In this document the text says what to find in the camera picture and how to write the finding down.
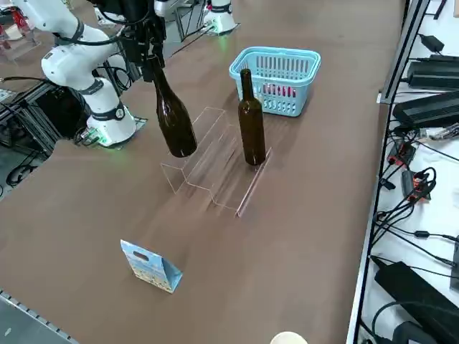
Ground blue printed paper bag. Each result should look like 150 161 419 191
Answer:
120 239 184 295

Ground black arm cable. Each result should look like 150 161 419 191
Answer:
53 0 126 48

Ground red cola bottle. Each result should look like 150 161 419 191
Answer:
265 82 297 98

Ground grey perforated metal strip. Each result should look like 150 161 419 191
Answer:
0 288 79 344

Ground black aluminium frame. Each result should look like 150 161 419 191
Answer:
0 79 90 156

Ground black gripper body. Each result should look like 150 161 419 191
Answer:
120 0 156 37

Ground small black power adapter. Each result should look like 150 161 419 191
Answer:
418 34 446 53

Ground silver aluminium profile post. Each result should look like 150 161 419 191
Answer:
378 0 432 105

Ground black ribbed power supply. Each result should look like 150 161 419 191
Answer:
392 91 459 130
407 53 459 91

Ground large black power brick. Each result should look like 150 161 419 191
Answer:
374 260 459 344

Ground orange and black device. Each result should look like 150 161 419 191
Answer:
388 140 418 167
400 168 433 204

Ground brown sloped-shoulder wine bottle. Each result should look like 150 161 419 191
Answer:
151 55 199 158

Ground light blue plastic basket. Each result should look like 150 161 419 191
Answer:
228 46 322 118

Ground clear acrylic stepped shelf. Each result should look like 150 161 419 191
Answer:
160 106 273 218

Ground clear box with red items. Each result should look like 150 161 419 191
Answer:
0 6 42 66

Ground olive high-shoulder wine bottle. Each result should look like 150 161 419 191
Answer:
237 68 268 166

